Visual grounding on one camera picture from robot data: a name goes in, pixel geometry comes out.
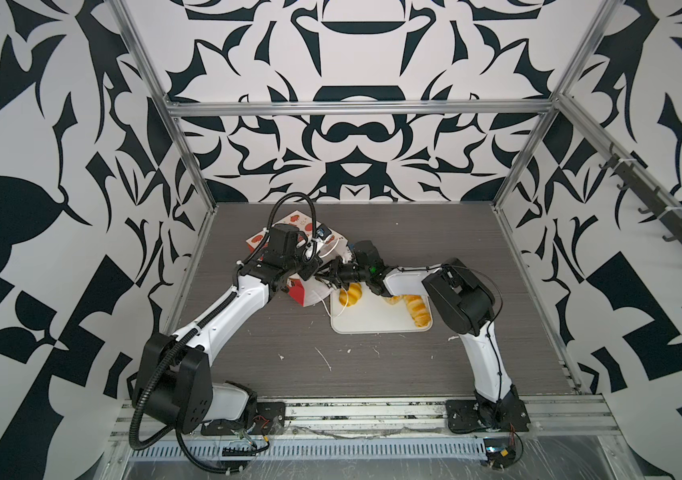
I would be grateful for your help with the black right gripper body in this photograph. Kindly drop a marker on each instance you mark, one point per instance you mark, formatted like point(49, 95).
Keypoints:
point(343, 274)

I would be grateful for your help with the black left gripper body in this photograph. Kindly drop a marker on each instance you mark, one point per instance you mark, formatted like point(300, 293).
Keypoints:
point(301, 264)

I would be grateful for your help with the white red paper bag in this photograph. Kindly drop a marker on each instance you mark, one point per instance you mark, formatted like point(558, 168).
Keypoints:
point(330, 244)

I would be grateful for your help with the small yellow fake bread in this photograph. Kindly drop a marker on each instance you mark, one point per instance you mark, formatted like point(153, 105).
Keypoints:
point(351, 295)

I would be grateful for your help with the long striped fake bread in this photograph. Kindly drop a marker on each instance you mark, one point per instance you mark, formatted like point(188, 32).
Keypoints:
point(418, 310)

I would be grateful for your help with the short twisted fake bread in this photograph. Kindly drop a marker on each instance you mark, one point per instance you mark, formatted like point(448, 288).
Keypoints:
point(393, 300)

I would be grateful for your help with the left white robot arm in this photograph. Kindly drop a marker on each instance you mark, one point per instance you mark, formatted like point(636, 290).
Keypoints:
point(174, 390)

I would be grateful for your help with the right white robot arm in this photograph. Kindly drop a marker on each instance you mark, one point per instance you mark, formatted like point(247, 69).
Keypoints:
point(462, 300)

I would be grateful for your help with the white plastic tray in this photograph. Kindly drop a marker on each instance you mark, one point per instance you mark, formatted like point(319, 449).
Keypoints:
point(371, 315)

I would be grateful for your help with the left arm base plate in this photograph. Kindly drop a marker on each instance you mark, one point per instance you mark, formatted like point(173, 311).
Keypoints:
point(258, 418)

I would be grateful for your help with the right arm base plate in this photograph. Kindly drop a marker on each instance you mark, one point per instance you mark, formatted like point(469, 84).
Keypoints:
point(470, 416)

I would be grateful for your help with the small electronics board with wires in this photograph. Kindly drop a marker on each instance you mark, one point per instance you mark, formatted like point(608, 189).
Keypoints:
point(502, 453)

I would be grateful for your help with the aluminium frame rail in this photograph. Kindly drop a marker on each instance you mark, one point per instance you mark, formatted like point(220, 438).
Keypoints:
point(546, 415)

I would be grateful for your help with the wall hook rack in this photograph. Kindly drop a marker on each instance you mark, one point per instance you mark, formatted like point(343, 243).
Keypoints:
point(657, 202)

